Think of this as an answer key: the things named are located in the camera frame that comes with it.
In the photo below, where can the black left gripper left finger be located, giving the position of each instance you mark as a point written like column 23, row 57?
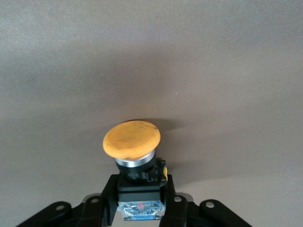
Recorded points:
column 104, row 205

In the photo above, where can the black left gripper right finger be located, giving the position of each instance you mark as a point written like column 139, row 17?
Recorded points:
column 177, row 208

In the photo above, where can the yellow mushroom push button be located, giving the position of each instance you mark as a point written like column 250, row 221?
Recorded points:
column 131, row 142

